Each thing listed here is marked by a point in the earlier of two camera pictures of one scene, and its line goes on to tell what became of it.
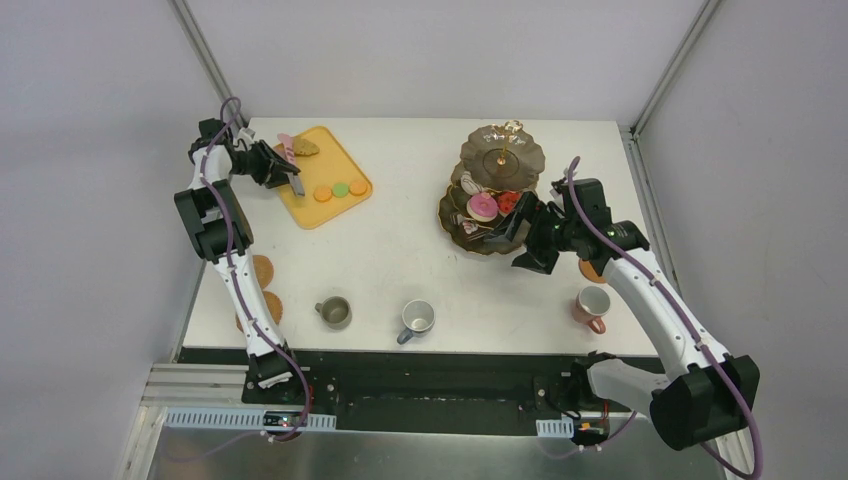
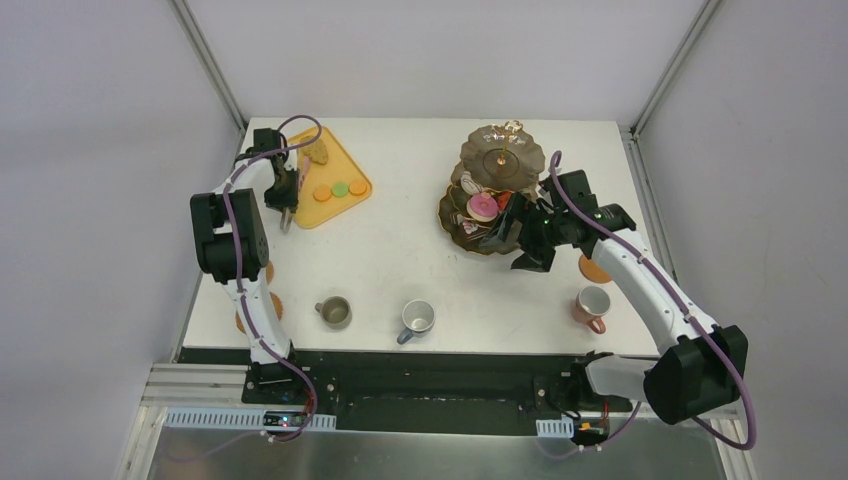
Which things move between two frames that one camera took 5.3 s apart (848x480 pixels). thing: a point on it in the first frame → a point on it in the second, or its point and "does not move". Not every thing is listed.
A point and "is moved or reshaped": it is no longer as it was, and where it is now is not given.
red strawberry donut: (507, 200) does not move
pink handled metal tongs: (289, 149) is moved or reshaped
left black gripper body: (266, 168) → (284, 201)
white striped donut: (469, 184) does not move
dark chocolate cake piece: (469, 226) does not move
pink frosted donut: (482, 207) does not move
